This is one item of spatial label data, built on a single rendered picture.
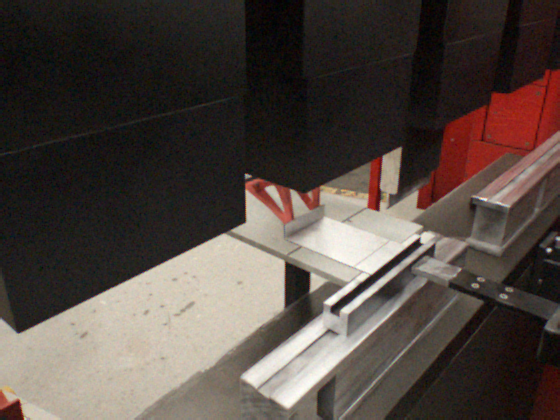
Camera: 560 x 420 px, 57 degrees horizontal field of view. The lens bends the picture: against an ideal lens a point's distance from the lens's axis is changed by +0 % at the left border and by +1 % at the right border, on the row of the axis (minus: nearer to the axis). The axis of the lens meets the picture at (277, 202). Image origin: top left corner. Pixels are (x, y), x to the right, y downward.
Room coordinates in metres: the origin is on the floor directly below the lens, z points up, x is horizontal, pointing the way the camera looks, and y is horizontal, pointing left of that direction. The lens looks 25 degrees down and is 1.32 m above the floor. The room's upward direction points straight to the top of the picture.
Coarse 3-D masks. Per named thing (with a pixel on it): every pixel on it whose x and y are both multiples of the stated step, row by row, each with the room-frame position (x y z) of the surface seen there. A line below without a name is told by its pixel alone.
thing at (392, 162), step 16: (416, 128) 0.52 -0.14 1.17; (416, 144) 0.52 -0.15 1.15; (432, 144) 0.55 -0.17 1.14; (384, 160) 0.51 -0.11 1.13; (400, 160) 0.50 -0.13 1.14; (416, 160) 0.53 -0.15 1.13; (432, 160) 0.56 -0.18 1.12; (384, 176) 0.51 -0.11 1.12; (400, 176) 0.50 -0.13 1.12; (416, 176) 0.53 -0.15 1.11; (400, 192) 0.52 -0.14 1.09
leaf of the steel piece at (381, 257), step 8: (384, 248) 0.56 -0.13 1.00; (392, 248) 0.56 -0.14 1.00; (400, 248) 0.56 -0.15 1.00; (368, 256) 0.54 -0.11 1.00; (376, 256) 0.54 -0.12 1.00; (384, 256) 0.54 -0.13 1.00; (392, 256) 0.54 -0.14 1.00; (360, 264) 0.52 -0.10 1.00; (368, 264) 0.52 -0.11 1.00; (376, 264) 0.52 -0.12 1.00; (384, 264) 0.52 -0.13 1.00; (368, 272) 0.50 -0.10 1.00
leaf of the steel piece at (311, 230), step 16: (320, 208) 0.64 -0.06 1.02; (288, 224) 0.59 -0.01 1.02; (304, 224) 0.61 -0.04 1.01; (320, 224) 0.62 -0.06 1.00; (336, 224) 0.62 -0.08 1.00; (288, 240) 0.58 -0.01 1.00; (304, 240) 0.58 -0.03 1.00; (320, 240) 0.58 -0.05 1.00; (336, 240) 0.58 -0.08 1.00; (352, 240) 0.58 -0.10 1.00; (368, 240) 0.58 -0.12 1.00; (384, 240) 0.58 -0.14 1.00; (336, 256) 0.54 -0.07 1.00; (352, 256) 0.54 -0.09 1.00
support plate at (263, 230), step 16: (272, 192) 0.74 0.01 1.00; (256, 208) 0.68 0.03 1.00; (304, 208) 0.68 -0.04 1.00; (336, 208) 0.68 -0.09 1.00; (352, 208) 0.68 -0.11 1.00; (368, 208) 0.68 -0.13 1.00; (256, 224) 0.63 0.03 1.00; (272, 224) 0.63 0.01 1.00; (352, 224) 0.63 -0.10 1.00; (368, 224) 0.63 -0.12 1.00; (384, 224) 0.63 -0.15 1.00; (400, 224) 0.63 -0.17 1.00; (416, 224) 0.63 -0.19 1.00; (240, 240) 0.60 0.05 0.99; (256, 240) 0.58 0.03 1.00; (272, 240) 0.58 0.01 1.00; (400, 240) 0.58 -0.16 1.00; (288, 256) 0.54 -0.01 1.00; (304, 256) 0.54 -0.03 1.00; (320, 256) 0.54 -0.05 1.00; (320, 272) 0.51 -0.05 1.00; (336, 272) 0.51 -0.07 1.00; (352, 272) 0.51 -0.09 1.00
